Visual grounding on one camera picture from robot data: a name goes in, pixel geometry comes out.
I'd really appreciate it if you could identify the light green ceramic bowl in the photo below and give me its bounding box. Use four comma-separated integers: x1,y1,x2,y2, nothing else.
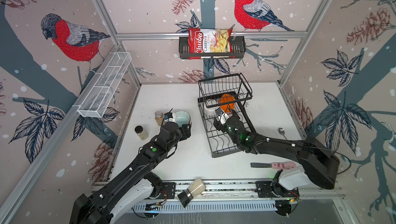
173,110,191,127

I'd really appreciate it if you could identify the white ceramic bowl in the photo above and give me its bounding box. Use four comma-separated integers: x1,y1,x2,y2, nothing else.
204,105,220,116

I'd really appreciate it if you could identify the orange plastic bowl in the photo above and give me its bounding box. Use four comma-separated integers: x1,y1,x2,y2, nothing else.
219,94,235,114

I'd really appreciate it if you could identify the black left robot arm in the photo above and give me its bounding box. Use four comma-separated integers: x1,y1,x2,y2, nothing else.
70,121,191,224

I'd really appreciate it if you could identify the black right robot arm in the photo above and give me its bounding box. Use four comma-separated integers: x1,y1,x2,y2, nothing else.
214,116,340,190

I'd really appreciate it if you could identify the black lidded spice jar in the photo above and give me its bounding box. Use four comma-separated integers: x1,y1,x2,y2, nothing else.
134,126,148,140

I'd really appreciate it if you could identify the metal spoon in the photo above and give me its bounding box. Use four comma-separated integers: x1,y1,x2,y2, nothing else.
278,128,287,140

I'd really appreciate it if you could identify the red cassava chips bag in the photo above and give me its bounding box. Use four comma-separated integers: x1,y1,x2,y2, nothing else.
188,28,233,54

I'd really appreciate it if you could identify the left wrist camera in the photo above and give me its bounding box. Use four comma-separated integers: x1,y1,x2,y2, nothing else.
164,112,176,123

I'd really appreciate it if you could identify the black wire dish rack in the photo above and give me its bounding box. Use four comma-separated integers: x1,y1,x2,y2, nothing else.
198,73,256,158

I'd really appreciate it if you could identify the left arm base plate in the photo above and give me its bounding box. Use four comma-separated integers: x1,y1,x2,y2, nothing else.
149,182,176,200

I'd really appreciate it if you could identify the pink handled knife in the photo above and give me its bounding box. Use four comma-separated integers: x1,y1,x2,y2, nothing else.
250,162,297,170

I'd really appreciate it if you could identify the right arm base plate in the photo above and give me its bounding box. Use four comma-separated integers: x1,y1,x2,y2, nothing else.
255,181,300,199

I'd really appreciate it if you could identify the black wall shelf basket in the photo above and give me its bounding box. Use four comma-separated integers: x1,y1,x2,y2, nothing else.
178,36,246,59

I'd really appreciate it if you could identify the white mesh wall shelf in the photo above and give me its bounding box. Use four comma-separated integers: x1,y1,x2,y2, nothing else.
77,52,132,118

